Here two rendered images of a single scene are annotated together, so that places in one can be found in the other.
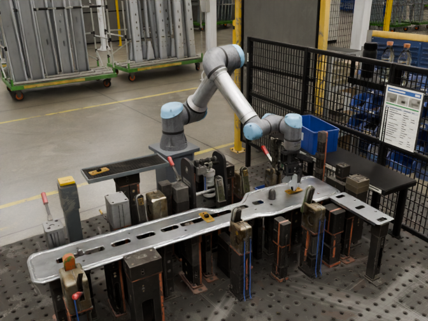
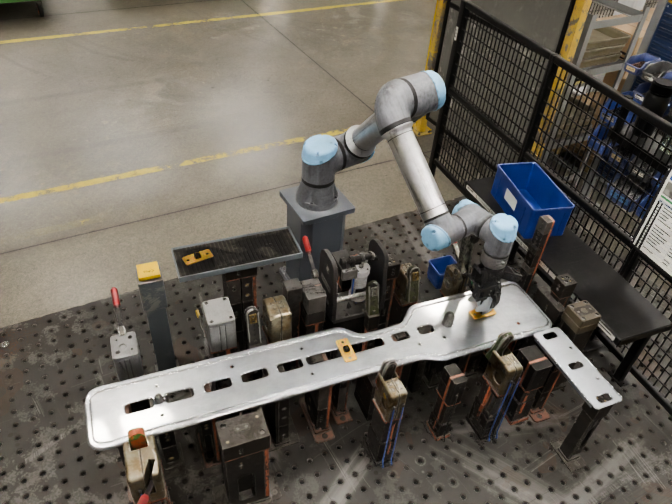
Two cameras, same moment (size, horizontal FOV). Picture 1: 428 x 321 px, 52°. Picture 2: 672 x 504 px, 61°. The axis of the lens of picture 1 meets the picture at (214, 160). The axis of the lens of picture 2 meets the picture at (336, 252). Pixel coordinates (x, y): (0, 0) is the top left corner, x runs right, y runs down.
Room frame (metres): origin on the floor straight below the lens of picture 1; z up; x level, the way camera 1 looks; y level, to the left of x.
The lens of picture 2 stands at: (0.52, 0.01, 2.29)
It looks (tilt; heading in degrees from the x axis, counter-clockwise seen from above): 40 degrees down; 4
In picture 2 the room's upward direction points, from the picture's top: 5 degrees clockwise
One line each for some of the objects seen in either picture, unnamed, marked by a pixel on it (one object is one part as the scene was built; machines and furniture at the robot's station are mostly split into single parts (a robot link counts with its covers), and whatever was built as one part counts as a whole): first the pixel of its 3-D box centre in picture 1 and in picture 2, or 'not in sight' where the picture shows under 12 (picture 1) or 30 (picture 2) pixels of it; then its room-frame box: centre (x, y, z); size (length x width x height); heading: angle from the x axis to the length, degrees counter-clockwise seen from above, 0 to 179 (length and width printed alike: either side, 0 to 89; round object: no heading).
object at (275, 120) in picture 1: (272, 123); (469, 220); (1.88, -0.27, 1.32); 0.11 x 0.11 x 0.08; 45
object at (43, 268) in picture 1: (203, 220); (340, 354); (1.59, 0.05, 1.00); 1.38 x 0.22 x 0.02; 119
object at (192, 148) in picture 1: (175, 179); (314, 241); (2.20, 0.22, 0.90); 0.21 x 0.21 x 0.40; 36
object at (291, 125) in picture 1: (292, 127); (500, 235); (1.82, -0.35, 1.32); 0.09 x 0.08 x 0.11; 45
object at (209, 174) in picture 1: (205, 203); (349, 307); (1.83, 0.05, 0.94); 0.18 x 0.13 x 0.49; 119
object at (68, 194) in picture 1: (74, 228); (159, 326); (1.66, 0.63, 0.92); 0.08 x 0.08 x 0.44; 29
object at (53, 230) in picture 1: (59, 262); (134, 384); (1.47, 0.63, 0.88); 0.11 x 0.10 x 0.36; 29
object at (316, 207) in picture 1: (311, 239); (493, 395); (1.62, -0.42, 0.87); 0.12 x 0.09 x 0.35; 29
